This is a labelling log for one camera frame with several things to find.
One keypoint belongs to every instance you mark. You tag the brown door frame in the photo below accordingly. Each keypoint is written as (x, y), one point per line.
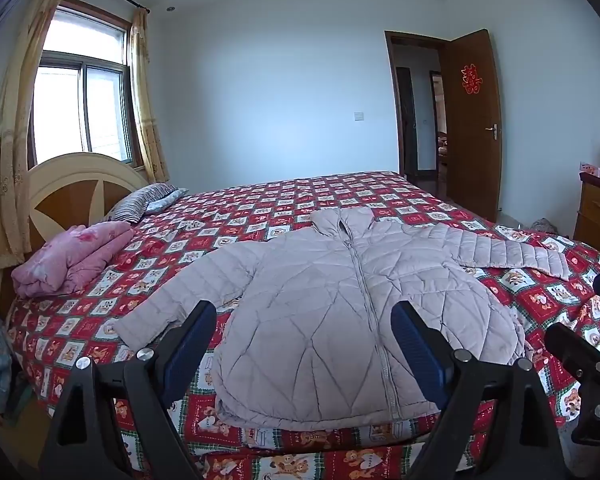
(395, 105)

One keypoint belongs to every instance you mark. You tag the red paper door decoration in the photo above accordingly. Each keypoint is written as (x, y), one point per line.
(471, 78)

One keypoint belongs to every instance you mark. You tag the pink box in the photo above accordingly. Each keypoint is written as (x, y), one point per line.
(592, 169)

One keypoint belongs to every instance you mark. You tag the beige quilted down jacket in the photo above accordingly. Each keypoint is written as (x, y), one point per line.
(340, 310)

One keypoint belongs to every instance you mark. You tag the long yellow curtain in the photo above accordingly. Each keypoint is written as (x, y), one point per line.
(15, 135)

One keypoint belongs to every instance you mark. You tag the cream wooden headboard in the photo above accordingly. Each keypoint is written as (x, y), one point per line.
(65, 195)

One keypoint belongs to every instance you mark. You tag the brown wooden door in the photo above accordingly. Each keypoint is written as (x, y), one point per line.
(472, 125)

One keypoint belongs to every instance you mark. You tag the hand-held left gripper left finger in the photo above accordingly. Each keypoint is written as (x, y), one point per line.
(190, 347)

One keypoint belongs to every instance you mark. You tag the wooden dresser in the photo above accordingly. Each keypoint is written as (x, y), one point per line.
(597, 210)

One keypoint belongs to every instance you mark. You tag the pink folded blanket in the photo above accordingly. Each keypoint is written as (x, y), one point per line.
(70, 260)

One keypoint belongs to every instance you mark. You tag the striped pillow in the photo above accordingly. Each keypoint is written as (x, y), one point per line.
(142, 200)

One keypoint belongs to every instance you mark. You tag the window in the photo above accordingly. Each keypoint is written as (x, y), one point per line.
(82, 100)

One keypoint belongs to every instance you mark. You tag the grey cloth pile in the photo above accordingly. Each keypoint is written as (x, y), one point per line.
(543, 225)

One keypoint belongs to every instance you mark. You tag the red checked printed bedsheet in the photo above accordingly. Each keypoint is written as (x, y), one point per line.
(220, 220)

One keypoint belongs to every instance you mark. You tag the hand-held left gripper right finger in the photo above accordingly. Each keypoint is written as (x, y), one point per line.
(417, 355)

